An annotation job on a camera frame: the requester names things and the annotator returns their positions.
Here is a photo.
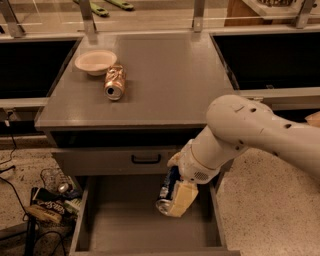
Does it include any green snack bag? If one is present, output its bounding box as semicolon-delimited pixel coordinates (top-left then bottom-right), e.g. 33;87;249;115
64;198;81;214

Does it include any green tool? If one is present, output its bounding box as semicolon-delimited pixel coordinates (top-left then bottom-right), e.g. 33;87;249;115
73;0;109;18
106;0;134;11

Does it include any open grey middle drawer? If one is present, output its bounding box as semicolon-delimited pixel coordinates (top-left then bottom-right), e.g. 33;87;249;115
69;175;241;256

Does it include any white paper bowl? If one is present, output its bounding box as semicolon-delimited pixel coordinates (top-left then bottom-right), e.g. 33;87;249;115
74;50;117;76

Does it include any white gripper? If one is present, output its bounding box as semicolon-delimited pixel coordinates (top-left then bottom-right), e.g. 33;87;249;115
167;139;221;217

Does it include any green tool right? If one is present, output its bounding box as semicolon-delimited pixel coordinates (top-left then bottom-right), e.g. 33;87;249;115
106;0;134;11

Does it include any blue pepsi can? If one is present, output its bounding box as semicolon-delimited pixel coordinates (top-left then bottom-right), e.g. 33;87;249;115
156;166;180;215

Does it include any wooden box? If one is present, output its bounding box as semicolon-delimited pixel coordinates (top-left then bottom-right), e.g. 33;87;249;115
224;0;320;28

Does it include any green tool left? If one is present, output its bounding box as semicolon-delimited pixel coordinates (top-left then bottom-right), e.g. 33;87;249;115
73;0;109;18

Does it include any grey drawer cabinet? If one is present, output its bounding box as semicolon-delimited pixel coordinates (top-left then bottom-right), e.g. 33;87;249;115
34;31;249;256

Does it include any crushed orange soda can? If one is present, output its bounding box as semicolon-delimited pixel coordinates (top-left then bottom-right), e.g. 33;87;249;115
104;64;126;101

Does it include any black drawer handle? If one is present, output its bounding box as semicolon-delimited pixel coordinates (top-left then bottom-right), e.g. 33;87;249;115
131;154;161;165

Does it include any dark snack bag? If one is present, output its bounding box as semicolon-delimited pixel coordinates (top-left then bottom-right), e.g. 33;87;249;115
33;188;77;216

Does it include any black cable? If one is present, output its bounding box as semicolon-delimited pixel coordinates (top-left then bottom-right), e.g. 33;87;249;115
0;120;68;256

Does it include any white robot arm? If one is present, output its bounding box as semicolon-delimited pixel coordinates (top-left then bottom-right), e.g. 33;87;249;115
157;95;320;217

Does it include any clear plastic bottle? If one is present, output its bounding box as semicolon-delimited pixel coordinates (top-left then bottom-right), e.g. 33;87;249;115
40;168;71;194

